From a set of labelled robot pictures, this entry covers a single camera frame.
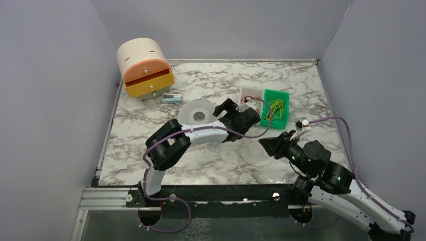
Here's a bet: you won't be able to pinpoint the grey perforated cable spool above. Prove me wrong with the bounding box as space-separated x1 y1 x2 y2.
177 99 218 125

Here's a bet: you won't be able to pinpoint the translucent white plastic bin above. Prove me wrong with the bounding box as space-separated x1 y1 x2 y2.
238 86 265 116

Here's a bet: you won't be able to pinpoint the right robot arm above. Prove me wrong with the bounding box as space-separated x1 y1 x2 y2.
259 131 415 240

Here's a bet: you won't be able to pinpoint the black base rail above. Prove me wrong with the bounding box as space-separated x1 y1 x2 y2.
91 178 324 219

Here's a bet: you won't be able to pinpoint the yellow cables in green bin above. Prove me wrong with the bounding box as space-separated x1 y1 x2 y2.
264 99 285 122

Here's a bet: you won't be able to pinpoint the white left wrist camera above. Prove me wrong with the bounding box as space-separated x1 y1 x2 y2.
236 96 257 113

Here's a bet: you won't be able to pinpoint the light blue stapler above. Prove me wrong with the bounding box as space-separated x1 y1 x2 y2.
161 93 183 104

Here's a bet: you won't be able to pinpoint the beige and orange drawer cabinet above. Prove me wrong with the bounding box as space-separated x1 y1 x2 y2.
116 38 175 100

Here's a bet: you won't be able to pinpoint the green plastic bin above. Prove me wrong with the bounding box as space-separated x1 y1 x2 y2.
259 89 290 130

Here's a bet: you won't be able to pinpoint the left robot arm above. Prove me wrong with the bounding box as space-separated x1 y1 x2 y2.
140 96 261 199

